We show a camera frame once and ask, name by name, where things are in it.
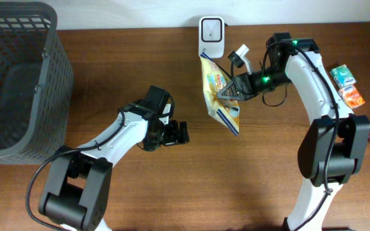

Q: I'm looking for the left black cable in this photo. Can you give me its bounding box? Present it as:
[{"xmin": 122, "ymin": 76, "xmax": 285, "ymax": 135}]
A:
[{"xmin": 25, "ymin": 94, "xmax": 176, "ymax": 231}]

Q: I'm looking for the orange tissue pack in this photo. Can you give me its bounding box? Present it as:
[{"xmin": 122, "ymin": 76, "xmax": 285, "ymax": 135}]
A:
[{"xmin": 338, "ymin": 85, "xmax": 365, "ymax": 109}]

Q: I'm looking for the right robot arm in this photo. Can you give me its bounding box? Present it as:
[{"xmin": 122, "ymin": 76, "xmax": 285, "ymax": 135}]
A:
[{"xmin": 217, "ymin": 32, "xmax": 370, "ymax": 230}]

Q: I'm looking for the green tissue pack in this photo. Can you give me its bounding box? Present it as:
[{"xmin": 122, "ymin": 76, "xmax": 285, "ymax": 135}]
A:
[{"xmin": 330, "ymin": 64, "xmax": 357, "ymax": 89}]

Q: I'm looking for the white barcode scanner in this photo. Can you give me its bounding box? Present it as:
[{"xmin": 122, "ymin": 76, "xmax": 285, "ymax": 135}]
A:
[{"xmin": 198, "ymin": 16, "xmax": 225, "ymax": 58}]

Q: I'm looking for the right black cable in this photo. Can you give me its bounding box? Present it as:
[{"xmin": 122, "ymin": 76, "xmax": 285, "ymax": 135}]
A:
[{"xmin": 229, "ymin": 40, "xmax": 340, "ymax": 231}]

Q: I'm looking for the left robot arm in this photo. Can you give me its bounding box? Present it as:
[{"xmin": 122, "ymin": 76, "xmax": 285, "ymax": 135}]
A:
[{"xmin": 36, "ymin": 85, "xmax": 189, "ymax": 230}]

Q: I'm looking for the yellow snack bag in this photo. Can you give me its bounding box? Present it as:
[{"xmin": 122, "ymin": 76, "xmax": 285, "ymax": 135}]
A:
[{"xmin": 200, "ymin": 53, "xmax": 240, "ymax": 137}]

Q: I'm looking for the dark grey plastic basket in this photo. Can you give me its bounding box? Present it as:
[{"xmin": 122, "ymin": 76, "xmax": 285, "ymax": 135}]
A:
[{"xmin": 0, "ymin": 2, "xmax": 74, "ymax": 164}]

